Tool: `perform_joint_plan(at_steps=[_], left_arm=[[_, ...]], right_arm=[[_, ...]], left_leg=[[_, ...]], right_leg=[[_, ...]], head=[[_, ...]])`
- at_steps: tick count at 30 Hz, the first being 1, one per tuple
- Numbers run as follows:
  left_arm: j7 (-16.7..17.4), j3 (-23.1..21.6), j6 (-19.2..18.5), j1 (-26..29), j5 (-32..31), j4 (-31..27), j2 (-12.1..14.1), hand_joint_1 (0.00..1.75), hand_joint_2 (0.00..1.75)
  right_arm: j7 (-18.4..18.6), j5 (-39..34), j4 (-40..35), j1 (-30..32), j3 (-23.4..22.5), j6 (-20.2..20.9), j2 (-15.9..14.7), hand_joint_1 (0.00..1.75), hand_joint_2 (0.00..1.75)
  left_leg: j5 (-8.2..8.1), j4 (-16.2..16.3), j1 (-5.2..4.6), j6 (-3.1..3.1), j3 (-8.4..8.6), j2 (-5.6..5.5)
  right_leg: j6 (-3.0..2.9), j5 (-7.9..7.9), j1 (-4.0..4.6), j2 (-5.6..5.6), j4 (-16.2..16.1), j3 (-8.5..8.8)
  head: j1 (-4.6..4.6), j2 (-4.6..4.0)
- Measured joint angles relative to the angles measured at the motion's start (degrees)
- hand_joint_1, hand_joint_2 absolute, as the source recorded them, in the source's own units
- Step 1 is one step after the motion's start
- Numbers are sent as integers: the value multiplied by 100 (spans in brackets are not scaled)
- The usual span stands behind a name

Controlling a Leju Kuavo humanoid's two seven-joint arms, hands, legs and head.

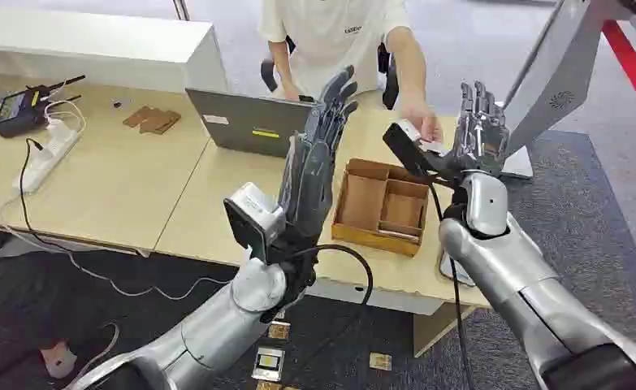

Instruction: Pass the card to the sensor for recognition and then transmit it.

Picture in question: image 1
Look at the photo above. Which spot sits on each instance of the metal pole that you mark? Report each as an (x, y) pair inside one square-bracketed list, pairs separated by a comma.
[(181, 9)]

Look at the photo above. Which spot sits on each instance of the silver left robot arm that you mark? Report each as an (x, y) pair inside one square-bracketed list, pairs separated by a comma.
[(215, 334)]

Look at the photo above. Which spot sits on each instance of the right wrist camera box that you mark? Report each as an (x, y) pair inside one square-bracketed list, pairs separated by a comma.
[(403, 142)]

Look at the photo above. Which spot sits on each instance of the grey laptop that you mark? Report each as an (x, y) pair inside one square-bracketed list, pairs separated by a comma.
[(247, 124)]

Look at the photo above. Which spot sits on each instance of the small dark item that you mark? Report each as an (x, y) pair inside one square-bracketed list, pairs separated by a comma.
[(117, 103)]

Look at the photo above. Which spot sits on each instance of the white power strip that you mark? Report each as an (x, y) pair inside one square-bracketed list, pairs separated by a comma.
[(46, 156)]

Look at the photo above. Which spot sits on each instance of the pale desk leg panel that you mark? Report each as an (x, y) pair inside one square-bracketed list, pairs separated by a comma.
[(436, 328)]

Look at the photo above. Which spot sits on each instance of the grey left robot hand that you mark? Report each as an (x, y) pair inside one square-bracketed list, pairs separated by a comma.
[(309, 183)]

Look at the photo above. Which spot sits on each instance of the white cabinet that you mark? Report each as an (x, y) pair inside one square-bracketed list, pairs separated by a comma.
[(91, 45)]

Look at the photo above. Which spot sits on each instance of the wooden card box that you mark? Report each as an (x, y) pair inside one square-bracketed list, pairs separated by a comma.
[(371, 202)]

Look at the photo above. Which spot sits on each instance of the person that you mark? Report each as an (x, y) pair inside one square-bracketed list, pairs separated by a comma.
[(328, 37), (11, 301)]

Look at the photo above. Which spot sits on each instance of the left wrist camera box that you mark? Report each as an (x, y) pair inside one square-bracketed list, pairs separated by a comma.
[(250, 215)]

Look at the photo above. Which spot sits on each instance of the brown cardboard piece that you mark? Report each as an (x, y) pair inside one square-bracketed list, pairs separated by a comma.
[(136, 117), (161, 122)]

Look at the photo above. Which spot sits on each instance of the white flat device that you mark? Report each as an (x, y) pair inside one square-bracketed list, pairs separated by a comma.
[(455, 272)]

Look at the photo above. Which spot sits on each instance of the golden card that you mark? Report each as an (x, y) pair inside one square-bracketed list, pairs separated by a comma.
[(279, 330), (380, 361), (272, 386)]

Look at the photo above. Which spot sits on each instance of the grey kiosk stand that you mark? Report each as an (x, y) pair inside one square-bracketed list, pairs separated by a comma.
[(560, 70)]

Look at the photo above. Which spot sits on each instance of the red floor tape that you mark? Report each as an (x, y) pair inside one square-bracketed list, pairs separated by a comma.
[(632, 70)]

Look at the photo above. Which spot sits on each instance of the pale card stack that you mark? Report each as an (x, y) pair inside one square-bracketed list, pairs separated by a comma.
[(398, 233)]

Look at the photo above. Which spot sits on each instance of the black handheld controller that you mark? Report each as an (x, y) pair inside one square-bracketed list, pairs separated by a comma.
[(19, 110)]

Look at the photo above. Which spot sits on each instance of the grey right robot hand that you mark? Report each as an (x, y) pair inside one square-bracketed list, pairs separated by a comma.
[(481, 134)]

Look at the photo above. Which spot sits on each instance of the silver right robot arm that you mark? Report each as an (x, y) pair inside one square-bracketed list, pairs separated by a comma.
[(517, 274)]

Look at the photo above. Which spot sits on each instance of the black office chair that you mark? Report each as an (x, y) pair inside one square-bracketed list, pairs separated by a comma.
[(390, 81)]

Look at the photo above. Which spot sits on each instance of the white framed card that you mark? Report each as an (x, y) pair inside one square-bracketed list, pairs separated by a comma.
[(268, 364)]

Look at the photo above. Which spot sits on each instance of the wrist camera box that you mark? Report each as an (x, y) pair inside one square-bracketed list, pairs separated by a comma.
[(250, 215), (403, 142)]

